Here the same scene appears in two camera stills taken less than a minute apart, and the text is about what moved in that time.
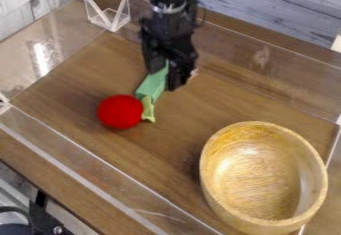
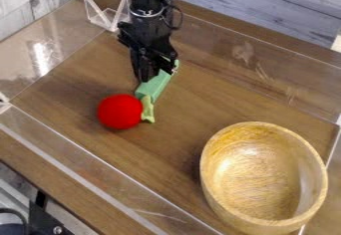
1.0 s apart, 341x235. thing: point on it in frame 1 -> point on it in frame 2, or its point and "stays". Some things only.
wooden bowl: x=263 y=178 stays
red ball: x=119 y=111 stays
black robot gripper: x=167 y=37 -> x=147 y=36
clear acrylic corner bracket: x=107 y=17 stays
